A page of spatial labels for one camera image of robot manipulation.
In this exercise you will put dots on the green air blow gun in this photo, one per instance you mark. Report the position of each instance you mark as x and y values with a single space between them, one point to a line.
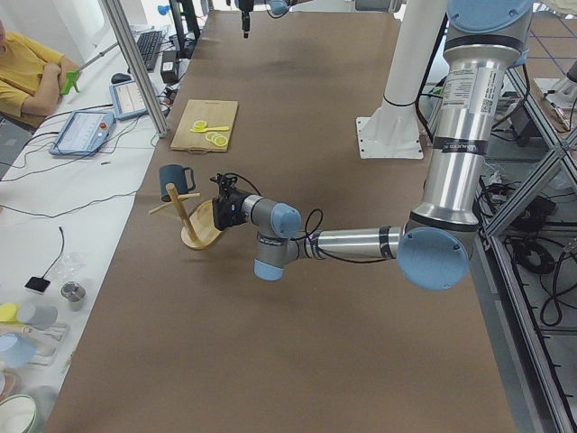
71 82

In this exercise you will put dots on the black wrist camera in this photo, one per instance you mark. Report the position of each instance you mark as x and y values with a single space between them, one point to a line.
226 183

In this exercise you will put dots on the person in yellow shirt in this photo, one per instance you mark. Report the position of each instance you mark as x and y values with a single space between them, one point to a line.
32 76

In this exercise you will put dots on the near blue teach pendant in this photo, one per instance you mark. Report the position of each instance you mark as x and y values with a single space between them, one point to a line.
83 134

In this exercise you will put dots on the grey cup on tray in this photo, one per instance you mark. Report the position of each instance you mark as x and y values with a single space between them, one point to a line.
38 316

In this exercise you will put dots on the computer mouse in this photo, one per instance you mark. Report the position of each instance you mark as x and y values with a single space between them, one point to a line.
118 78

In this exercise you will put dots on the blue teach pendant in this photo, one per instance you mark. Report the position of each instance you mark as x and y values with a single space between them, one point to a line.
83 134
127 100

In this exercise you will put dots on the yellow cup on tray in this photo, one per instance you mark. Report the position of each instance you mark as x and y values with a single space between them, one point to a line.
8 313

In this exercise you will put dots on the light blue cup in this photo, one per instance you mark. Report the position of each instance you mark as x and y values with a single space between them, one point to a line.
16 350

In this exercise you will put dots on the lemon slice near edge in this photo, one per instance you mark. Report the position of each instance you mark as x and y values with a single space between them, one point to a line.
221 142

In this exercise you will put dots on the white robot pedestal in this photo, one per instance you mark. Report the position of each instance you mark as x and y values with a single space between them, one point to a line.
392 132

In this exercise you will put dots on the wooden cutting board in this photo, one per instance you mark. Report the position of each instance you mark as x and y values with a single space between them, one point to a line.
215 112

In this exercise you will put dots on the black power brick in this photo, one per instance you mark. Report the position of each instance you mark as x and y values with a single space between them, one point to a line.
169 69

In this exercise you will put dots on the dark blue cup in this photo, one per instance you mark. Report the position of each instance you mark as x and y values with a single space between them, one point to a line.
181 177

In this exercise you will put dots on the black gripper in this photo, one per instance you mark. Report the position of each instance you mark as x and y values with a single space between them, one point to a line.
224 213

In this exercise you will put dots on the far blue teach pendant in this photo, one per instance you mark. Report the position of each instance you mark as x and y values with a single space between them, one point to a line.
127 100

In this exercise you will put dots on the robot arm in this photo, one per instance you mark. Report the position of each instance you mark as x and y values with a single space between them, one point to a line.
483 39
275 9

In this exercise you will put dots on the black square pad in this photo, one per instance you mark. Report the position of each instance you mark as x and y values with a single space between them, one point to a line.
37 284

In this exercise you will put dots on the white green bowl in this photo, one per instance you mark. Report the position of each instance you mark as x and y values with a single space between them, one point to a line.
18 414

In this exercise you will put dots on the small metal cup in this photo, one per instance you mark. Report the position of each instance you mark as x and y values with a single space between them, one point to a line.
74 294

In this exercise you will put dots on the lemon slice middle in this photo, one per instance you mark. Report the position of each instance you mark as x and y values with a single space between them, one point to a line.
216 137

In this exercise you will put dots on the aluminium frame post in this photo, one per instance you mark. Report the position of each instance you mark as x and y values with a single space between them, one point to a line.
124 36

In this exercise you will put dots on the yellow plastic knife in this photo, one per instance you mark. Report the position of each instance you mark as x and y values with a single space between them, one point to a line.
222 128

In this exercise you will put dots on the black keyboard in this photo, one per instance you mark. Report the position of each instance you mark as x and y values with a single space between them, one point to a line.
149 44

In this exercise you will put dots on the lemon slice under knife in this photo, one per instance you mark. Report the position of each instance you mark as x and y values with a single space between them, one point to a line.
199 126

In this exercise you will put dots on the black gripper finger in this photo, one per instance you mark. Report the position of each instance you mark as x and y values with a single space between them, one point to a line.
246 23

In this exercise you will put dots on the wooden cup storage rack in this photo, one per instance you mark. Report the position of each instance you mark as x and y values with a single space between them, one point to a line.
199 231

